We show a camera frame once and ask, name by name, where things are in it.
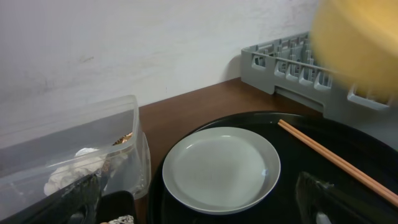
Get grey dishwasher rack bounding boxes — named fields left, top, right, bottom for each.
left=241, top=33, right=397, bottom=149

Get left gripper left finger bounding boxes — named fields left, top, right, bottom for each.
left=1, top=174, right=101, bottom=224

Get food scraps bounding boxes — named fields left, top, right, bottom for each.
left=100, top=215, right=134, bottom=224

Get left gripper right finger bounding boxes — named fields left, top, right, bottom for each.
left=295, top=172, right=397, bottom=223

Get black rectangular tray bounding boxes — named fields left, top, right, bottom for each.
left=95, top=191, right=138, bottom=224

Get yellow bowl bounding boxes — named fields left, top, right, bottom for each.
left=310, top=0, right=397, bottom=99

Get white tissue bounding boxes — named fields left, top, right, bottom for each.
left=43, top=147, right=128, bottom=197

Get gold snack wrapper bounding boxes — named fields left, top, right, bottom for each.
left=102, top=132, right=134, bottom=175

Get grey plate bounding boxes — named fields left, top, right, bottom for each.
left=162, top=127, right=281, bottom=215

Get clear plastic bin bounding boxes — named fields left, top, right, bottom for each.
left=1, top=95, right=151, bottom=219

